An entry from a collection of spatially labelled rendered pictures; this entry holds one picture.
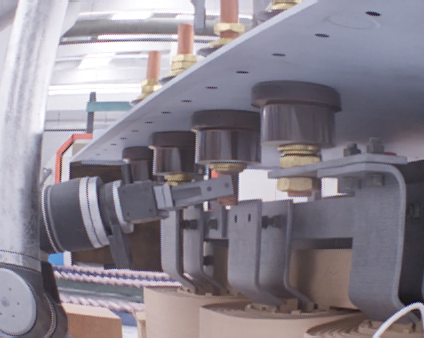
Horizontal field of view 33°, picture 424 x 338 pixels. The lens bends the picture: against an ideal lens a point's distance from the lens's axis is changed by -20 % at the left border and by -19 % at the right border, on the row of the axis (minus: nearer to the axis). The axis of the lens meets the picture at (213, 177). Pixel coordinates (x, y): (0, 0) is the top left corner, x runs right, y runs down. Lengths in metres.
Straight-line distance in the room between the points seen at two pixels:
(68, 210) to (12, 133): 0.18
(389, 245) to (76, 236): 0.58
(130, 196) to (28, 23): 0.33
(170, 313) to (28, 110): 0.58
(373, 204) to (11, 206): 0.50
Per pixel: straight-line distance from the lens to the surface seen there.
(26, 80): 1.12
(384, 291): 0.76
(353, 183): 0.81
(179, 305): 1.50
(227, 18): 1.24
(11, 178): 1.07
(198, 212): 1.60
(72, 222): 1.19
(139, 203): 1.16
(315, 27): 0.65
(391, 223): 0.76
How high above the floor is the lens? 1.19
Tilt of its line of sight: 4 degrees up
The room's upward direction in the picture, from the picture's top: 1 degrees clockwise
